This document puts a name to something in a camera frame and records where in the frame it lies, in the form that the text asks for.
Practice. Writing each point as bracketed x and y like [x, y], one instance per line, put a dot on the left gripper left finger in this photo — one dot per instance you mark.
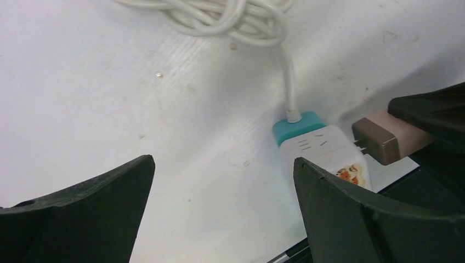
[96, 220]

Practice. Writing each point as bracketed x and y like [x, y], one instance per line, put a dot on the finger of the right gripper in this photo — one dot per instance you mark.
[445, 162]
[438, 110]

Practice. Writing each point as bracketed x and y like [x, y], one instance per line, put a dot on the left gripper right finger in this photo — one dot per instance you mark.
[363, 225]

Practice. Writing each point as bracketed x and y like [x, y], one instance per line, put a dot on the brown wall charger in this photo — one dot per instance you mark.
[388, 139]

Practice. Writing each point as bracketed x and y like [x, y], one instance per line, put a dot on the white cube socket adapter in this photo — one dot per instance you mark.
[330, 149]

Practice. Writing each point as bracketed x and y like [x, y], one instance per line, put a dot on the teal power strip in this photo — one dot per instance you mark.
[283, 130]

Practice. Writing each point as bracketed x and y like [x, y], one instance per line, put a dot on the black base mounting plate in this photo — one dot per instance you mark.
[399, 192]

